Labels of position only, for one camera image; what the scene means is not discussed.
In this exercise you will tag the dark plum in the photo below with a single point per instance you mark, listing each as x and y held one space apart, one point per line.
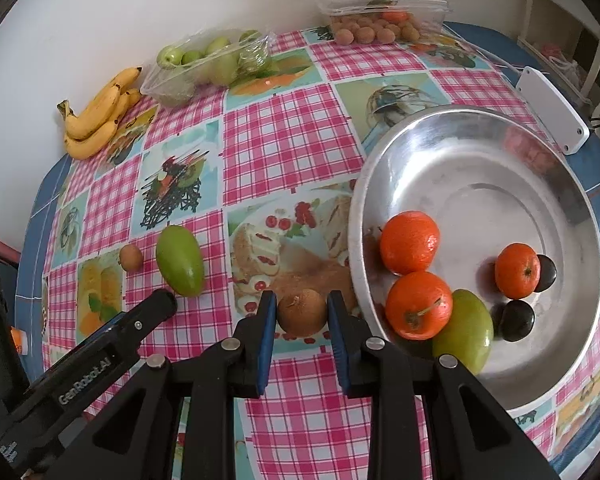
548 273
516 321

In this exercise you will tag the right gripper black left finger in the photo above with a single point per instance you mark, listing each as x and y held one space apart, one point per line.
187 405

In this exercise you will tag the small orange tangerine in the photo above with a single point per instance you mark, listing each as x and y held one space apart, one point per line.
517 271

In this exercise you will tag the white power adapter box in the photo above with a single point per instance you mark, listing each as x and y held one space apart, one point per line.
559 117

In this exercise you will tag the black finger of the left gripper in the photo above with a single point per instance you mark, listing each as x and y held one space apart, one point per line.
29 429

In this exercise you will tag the plastic bag of green fruits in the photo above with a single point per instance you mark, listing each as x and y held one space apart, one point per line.
214 58

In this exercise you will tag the large orange tangerine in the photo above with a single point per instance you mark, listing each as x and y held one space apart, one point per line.
408 242

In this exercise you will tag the green mango in bowl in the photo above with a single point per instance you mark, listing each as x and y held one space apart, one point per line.
469 333

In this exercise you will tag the pink checkered picture tablecloth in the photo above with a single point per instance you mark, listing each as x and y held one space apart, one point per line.
302 131

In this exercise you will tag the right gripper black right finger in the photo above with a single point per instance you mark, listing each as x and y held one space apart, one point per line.
470 435

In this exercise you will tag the small brown kiwi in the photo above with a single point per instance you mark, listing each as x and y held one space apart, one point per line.
131 258

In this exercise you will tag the pink bar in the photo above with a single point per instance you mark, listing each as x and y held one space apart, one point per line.
9 254

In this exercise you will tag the yellow banana bunch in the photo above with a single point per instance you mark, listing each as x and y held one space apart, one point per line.
87 133

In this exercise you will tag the silver metal bowl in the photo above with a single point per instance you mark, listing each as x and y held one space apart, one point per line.
487 182

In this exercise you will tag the green mango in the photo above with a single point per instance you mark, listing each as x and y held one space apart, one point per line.
469 333
179 260

